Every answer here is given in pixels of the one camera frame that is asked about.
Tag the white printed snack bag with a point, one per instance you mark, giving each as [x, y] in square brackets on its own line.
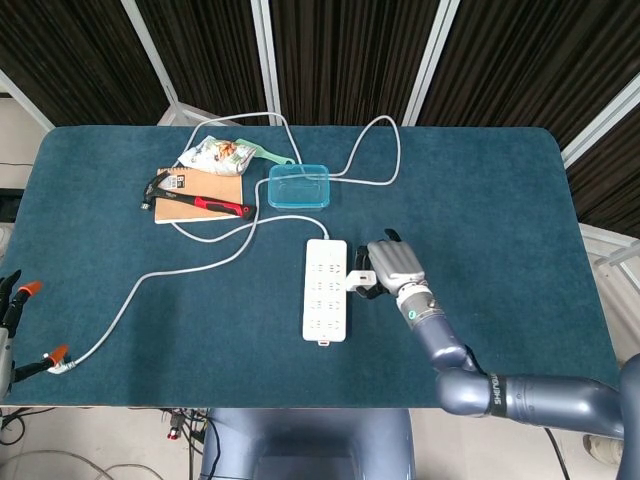
[217, 156]

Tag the white partition frame post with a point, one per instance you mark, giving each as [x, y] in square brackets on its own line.
[25, 97]
[430, 60]
[600, 125]
[265, 55]
[150, 45]

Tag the red black floor connector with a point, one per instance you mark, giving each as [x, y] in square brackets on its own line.
[173, 427]

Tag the light green plastic comb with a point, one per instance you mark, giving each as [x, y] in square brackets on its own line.
[265, 154]

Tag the blue carpet table mat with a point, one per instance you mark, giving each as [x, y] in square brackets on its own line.
[500, 210]

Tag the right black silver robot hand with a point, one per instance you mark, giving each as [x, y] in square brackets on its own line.
[400, 262]

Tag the left orange-tipped black robot hand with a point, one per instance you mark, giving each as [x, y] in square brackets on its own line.
[15, 310]

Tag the white shoe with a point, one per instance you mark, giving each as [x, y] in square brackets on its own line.
[606, 447]

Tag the red black claw hammer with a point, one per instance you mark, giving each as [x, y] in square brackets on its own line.
[210, 204]

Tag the white plug adapter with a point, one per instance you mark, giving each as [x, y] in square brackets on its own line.
[361, 279]

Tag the brown kraft spiral notebook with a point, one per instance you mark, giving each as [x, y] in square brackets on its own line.
[215, 187]

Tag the clear teal-rimmed plastic container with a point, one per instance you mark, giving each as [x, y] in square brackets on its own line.
[299, 187]

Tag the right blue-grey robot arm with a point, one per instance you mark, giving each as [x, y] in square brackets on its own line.
[540, 400]

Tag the blue-grey robot torso base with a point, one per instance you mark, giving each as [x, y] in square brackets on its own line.
[305, 440]

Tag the white power strip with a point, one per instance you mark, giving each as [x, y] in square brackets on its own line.
[325, 305]

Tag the dark ribbed partition panel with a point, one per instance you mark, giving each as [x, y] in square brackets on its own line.
[345, 55]
[210, 50]
[65, 50]
[540, 55]

